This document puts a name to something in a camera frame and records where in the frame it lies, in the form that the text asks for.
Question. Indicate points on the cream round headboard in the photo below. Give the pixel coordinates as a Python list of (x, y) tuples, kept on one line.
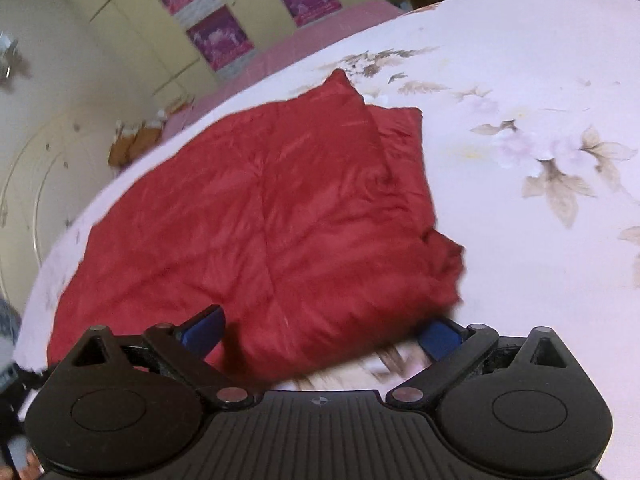
[(35, 180)]

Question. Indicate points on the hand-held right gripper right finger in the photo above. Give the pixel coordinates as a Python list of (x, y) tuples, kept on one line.
[(440, 339)]

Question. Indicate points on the floral white bedsheet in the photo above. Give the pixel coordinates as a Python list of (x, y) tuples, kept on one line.
[(525, 260)]

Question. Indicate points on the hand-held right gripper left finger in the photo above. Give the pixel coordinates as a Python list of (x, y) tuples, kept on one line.
[(205, 334)]

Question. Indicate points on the cream wardrobe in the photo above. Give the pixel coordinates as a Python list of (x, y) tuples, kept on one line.
[(115, 15)]

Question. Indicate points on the red puffer jacket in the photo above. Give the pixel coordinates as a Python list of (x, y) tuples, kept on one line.
[(280, 220)]

